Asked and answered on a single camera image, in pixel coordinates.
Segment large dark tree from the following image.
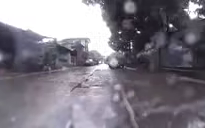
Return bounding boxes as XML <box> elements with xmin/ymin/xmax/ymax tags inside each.
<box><xmin>82</xmin><ymin>0</ymin><xmax>205</xmax><ymax>68</ymax></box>

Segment distant tree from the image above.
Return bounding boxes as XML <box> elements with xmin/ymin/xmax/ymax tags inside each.
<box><xmin>88</xmin><ymin>49</ymin><xmax>104</xmax><ymax>65</ymax></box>

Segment vehicle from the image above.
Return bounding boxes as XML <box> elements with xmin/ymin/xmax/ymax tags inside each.
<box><xmin>107</xmin><ymin>55</ymin><xmax>125</xmax><ymax>70</ymax></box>

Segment row of buildings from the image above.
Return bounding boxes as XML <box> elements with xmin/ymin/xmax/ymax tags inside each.
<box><xmin>0</xmin><ymin>18</ymin><xmax>92</xmax><ymax>75</ymax></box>

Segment pale kerb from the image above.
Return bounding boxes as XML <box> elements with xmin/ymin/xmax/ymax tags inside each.
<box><xmin>0</xmin><ymin>65</ymin><xmax>88</xmax><ymax>81</ymax></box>

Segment wet grey asphalt road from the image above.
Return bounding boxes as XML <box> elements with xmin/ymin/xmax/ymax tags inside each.
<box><xmin>0</xmin><ymin>63</ymin><xmax>205</xmax><ymax>128</ymax></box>

